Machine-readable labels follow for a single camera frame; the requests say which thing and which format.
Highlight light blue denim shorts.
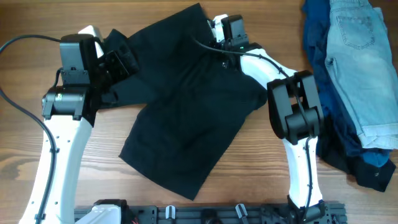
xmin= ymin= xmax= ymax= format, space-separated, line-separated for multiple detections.
xmin=325 ymin=0 xmax=397 ymax=149

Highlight black garment under pile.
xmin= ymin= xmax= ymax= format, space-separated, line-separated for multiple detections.
xmin=317 ymin=124 xmax=396 ymax=192

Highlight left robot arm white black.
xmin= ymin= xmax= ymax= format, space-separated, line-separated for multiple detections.
xmin=20 ymin=44 xmax=112 ymax=223

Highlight black shorts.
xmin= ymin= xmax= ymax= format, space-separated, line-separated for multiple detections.
xmin=102 ymin=4 xmax=267 ymax=200

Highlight dark blue garment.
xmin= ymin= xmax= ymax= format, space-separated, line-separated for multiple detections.
xmin=302 ymin=0 xmax=394 ymax=167

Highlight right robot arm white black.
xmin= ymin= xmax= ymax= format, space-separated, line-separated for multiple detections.
xmin=210 ymin=44 xmax=323 ymax=212

